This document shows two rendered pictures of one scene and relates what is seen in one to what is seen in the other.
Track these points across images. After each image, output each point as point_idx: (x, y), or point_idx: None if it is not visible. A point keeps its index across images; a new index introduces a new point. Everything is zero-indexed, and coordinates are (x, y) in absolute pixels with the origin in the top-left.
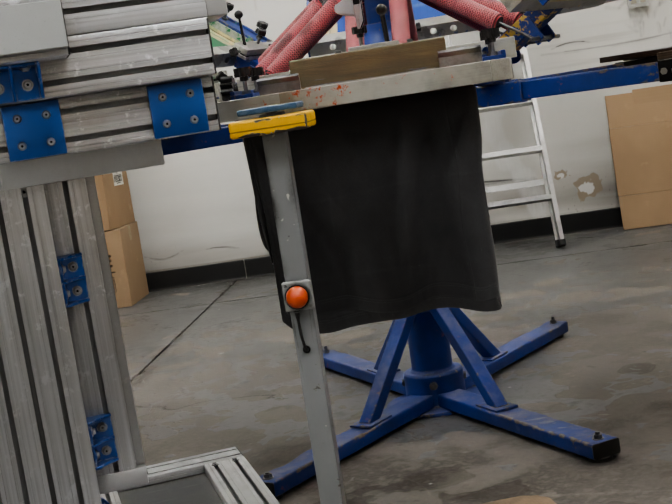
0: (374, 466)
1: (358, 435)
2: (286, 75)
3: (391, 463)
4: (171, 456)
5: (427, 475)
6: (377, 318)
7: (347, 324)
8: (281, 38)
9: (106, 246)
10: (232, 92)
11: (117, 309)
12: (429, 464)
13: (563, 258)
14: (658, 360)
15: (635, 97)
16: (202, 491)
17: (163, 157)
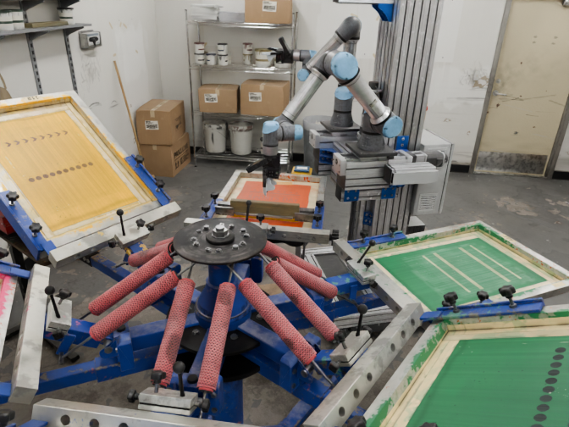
0: (282, 399)
1: (288, 413)
2: (301, 207)
3: (274, 400)
4: None
5: (261, 379)
6: (280, 241)
7: (289, 244)
8: (309, 273)
9: (350, 204)
10: (323, 205)
11: (349, 219)
12: (257, 390)
13: None
14: None
15: None
16: (339, 297)
17: (330, 178)
